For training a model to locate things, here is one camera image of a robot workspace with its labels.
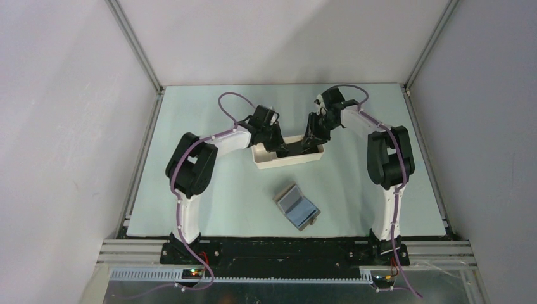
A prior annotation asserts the left aluminium frame post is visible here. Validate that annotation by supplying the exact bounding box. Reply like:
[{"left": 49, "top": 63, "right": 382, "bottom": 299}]
[{"left": 105, "top": 0, "right": 163, "bottom": 94}]

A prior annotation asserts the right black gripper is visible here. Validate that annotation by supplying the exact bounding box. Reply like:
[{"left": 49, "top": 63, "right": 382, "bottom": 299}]
[{"left": 301, "top": 112, "right": 339, "bottom": 148}]

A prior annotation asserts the white plastic tray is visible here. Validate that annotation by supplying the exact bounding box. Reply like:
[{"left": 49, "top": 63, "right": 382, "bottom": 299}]
[{"left": 251, "top": 135, "right": 325, "bottom": 170}]

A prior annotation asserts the left small circuit board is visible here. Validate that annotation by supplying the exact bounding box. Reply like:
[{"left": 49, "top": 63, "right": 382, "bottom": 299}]
[{"left": 181, "top": 269, "right": 205, "bottom": 279}]

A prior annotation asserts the right aluminium frame post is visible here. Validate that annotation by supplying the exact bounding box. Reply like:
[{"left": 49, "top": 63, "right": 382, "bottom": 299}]
[{"left": 403, "top": 0, "right": 460, "bottom": 96}]

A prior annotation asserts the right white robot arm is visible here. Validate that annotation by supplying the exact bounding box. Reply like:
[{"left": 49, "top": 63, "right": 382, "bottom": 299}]
[{"left": 301, "top": 85, "right": 415, "bottom": 265}]

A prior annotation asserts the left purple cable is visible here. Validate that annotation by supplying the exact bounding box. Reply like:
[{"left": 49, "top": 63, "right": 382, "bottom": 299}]
[{"left": 169, "top": 92, "right": 256, "bottom": 292}]

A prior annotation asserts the white slotted cable duct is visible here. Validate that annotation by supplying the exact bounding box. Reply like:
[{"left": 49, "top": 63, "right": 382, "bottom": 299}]
[{"left": 110, "top": 267, "right": 373, "bottom": 284}]

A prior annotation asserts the right small circuit board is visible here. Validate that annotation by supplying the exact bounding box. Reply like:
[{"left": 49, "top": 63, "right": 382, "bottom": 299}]
[{"left": 373, "top": 275, "right": 397, "bottom": 284}]

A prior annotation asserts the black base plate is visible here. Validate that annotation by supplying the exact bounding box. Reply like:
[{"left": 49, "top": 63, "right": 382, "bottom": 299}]
[{"left": 159, "top": 236, "right": 410, "bottom": 279}]

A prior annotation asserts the silver metal card holder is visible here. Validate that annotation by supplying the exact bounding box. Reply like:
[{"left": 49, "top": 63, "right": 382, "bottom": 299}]
[{"left": 272, "top": 182, "right": 321, "bottom": 231}]

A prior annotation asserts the small circuit board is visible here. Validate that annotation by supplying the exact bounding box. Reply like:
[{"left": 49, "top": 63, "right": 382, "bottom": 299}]
[
  {"left": 373, "top": 275, "right": 397, "bottom": 284},
  {"left": 181, "top": 269, "right": 205, "bottom": 279}
]

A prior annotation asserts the black credit card stack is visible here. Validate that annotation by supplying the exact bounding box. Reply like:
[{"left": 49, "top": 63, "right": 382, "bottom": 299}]
[{"left": 276, "top": 141, "right": 319, "bottom": 158}]

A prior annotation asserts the aluminium frame post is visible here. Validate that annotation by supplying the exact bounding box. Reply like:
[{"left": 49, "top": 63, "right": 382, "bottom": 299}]
[
  {"left": 403, "top": 0, "right": 460, "bottom": 96},
  {"left": 105, "top": 0, "right": 163, "bottom": 94}
]

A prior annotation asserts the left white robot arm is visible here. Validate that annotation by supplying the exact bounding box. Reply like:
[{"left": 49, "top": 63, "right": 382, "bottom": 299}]
[{"left": 165, "top": 105, "right": 290, "bottom": 264}]

